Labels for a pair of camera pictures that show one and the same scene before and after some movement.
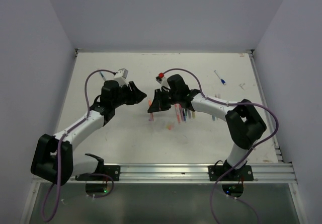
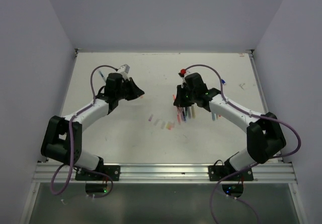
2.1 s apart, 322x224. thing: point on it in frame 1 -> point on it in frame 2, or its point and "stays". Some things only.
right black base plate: (244, 173) stays
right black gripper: (156, 103) -> (179, 100)
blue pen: (102, 74) stays
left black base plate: (112, 170) stays
